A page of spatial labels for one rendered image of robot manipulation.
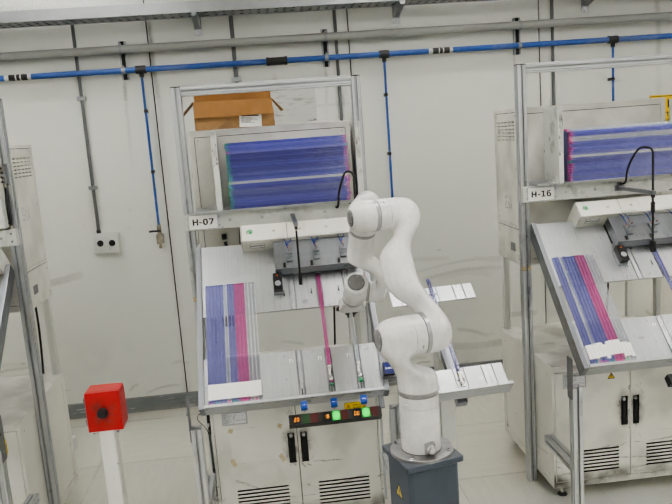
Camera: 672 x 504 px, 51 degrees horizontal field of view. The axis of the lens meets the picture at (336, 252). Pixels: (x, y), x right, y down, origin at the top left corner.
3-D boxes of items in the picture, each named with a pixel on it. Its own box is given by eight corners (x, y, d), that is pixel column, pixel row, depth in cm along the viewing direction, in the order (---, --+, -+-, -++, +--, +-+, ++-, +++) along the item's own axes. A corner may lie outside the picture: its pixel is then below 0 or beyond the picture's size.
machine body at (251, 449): (386, 523, 305) (377, 385, 295) (223, 543, 299) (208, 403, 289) (365, 456, 369) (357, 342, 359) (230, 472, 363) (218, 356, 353)
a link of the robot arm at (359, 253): (396, 225, 246) (385, 293, 264) (350, 221, 246) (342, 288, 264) (396, 240, 239) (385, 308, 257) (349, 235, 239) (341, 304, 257)
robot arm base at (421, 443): (465, 455, 210) (462, 396, 207) (406, 470, 204) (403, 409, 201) (435, 432, 227) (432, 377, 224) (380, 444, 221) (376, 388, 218)
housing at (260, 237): (358, 250, 305) (359, 231, 293) (243, 260, 300) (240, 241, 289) (355, 235, 309) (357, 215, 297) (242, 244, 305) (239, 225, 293)
